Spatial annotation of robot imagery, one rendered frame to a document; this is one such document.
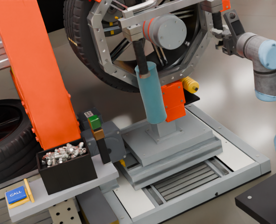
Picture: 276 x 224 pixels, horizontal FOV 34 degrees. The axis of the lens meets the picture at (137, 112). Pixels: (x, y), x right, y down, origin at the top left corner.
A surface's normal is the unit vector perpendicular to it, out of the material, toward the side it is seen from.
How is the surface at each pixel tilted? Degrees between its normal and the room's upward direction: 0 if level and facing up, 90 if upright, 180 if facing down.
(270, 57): 85
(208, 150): 90
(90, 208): 0
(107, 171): 0
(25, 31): 90
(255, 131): 0
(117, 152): 90
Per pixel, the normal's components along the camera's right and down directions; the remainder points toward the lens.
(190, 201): 0.38, 0.36
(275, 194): -0.22, -0.86
